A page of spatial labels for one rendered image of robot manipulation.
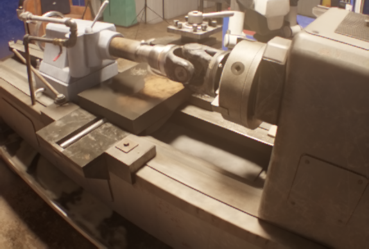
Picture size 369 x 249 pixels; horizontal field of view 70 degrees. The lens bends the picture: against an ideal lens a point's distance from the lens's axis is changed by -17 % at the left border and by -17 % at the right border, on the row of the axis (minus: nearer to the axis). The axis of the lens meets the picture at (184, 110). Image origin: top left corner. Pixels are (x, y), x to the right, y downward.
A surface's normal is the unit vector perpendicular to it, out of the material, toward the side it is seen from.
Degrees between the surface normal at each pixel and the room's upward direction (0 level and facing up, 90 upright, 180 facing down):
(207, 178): 0
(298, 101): 90
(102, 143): 0
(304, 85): 90
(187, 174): 0
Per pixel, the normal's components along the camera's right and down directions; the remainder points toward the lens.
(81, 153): 0.00, -0.86
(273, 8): 0.40, 0.50
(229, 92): -0.58, 0.27
